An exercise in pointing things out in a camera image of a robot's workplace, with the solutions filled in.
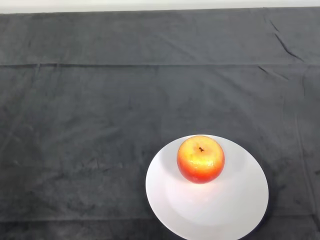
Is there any red yellow apple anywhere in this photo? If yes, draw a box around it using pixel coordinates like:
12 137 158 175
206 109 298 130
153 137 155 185
176 135 226 185

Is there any white round plate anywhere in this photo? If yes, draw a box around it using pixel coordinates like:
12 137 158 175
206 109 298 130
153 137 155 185
145 134 270 240

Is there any black table cloth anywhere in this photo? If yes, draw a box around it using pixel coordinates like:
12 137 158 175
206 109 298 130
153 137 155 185
0 6 320 240

